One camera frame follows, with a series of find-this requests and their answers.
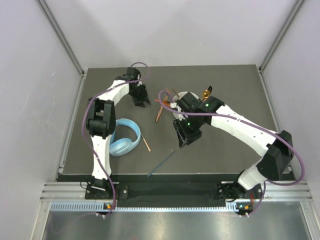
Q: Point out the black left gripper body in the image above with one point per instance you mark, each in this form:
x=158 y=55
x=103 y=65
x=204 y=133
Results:
x=139 y=94

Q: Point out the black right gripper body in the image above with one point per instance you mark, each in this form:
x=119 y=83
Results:
x=188 y=128

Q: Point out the white divided round container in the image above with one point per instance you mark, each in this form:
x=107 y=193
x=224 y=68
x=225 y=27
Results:
x=187 y=102

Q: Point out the copper utensil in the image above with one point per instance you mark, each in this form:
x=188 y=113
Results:
x=160 y=110

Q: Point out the dark teal chopstick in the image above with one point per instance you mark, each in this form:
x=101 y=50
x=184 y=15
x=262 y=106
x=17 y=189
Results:
x=161 y=163

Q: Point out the gold spoon green handle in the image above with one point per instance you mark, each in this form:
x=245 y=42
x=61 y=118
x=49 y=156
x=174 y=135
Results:
x=207 y=93

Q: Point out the silver copper chopstick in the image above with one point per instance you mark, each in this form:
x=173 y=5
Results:
x=146 y=143

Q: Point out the light blue headphones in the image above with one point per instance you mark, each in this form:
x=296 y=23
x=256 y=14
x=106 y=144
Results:
x=126 y=137

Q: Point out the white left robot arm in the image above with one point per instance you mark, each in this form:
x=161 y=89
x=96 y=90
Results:
x=100 y=122

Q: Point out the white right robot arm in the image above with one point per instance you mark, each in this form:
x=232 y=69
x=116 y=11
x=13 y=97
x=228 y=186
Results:
x=275 y=156

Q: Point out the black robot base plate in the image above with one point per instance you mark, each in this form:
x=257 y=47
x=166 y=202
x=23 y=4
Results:
x=175 y=190

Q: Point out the aluminium frame rail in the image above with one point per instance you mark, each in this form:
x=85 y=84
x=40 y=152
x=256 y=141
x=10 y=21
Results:
x=60 y=35

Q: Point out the grey slotted cable duct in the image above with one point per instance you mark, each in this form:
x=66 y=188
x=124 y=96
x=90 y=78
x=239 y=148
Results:
x=103 y=207

